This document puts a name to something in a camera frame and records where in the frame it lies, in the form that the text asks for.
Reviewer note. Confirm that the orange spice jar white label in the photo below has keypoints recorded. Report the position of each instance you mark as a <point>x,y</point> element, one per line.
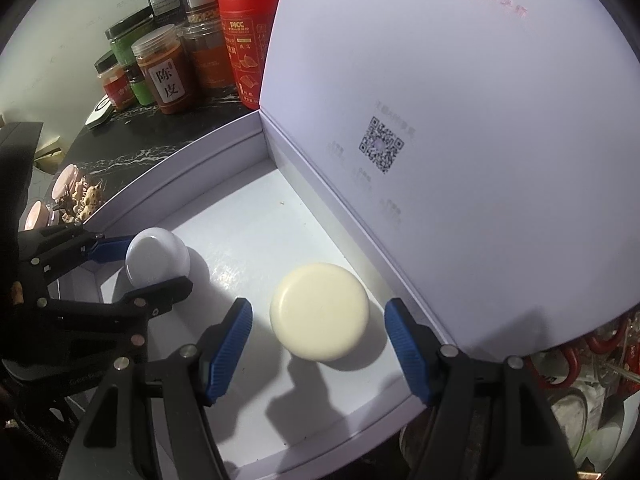
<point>162,75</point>

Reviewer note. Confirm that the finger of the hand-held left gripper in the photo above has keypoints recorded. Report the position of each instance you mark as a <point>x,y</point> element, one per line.
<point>150,302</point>
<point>107,250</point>

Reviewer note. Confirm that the brown-red spice jar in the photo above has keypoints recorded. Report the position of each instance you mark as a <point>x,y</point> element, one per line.
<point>207,57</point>

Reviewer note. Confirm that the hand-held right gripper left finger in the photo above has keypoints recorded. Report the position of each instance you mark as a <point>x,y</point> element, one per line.
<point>230,350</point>

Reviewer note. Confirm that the small green jar black lid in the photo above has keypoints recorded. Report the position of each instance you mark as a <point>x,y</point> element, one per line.
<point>139,87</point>

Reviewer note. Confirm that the large green jar black lid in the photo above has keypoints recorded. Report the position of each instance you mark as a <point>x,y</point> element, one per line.
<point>127,35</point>

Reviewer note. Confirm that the red canister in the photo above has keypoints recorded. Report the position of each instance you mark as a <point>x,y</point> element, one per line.
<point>245,40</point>

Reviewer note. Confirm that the cream pearl hair clip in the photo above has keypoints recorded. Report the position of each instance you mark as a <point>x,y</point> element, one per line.
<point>91,197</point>

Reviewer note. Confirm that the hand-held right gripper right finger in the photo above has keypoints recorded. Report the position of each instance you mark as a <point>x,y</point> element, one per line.
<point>402,345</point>

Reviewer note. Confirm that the white hinged gift box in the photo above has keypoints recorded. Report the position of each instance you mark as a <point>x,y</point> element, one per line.
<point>280,220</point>

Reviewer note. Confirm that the dark star hair clip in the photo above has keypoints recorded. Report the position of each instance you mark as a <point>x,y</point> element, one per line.
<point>66,206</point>

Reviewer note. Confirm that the pink round compact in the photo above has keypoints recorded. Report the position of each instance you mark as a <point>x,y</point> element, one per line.
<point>40,215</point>

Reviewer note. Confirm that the beige wooden box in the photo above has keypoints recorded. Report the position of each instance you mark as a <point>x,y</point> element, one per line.
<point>50,152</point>

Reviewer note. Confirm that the white round jar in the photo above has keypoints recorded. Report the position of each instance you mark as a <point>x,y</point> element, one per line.
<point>155,255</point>

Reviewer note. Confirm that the cream round jar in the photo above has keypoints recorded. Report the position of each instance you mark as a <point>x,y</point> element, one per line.
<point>320,317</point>

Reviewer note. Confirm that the pink labelled powder compact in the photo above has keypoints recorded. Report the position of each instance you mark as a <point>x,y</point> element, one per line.
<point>67,180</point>

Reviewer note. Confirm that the red-label jar black lid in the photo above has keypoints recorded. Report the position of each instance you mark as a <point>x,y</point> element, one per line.
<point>112,82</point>

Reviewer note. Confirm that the small white device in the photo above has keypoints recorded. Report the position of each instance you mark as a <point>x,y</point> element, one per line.
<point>100,110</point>

